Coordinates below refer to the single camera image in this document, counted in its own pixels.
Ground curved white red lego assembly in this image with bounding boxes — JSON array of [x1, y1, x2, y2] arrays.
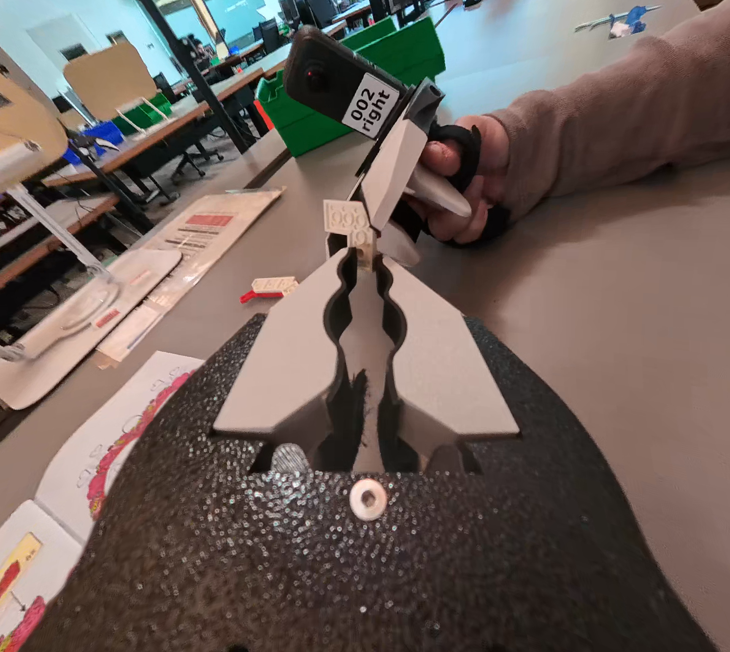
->
[[240, 275, 299, 304]]

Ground person's right forearm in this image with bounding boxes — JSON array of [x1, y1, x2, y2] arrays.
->
[[490, 0, 730, 219]]

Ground green plastic bin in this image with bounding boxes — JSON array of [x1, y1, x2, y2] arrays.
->
[[254, 16, 447, 158]]

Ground wooden panel on white stand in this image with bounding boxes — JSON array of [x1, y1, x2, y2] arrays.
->
[[0, 47, 183, 411]]

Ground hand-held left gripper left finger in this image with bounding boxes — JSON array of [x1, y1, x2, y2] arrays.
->
[[214, 248, 366, 467]]

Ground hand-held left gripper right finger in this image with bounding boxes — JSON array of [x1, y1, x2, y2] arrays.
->
[[373, 257, 521, 471]]

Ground blue tape scraps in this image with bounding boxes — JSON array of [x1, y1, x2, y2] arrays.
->
[[576, 4, 662, 39]]

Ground lego instruction booklet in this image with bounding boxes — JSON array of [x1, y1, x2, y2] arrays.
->
[[0, 351, 206, 652]]

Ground person's right hand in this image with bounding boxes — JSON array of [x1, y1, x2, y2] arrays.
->
[[419, 116, 511, 245]]

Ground small white red lego assembly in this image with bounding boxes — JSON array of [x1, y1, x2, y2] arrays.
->
[[322, 198, 378, 272]]

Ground long grey desk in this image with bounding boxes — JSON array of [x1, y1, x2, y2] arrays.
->
[[43, 67, 266, 191]]

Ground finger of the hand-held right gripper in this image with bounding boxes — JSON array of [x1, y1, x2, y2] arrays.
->
[[356, 118, 431, 235], [373, 227, 422, 267]]

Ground black metal stand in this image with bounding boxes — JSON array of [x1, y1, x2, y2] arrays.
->
[[51, 0, 257, 151]]

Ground clear bag with paper sheet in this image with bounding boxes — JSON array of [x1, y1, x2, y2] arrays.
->
[[94, 187, 286, 370]]

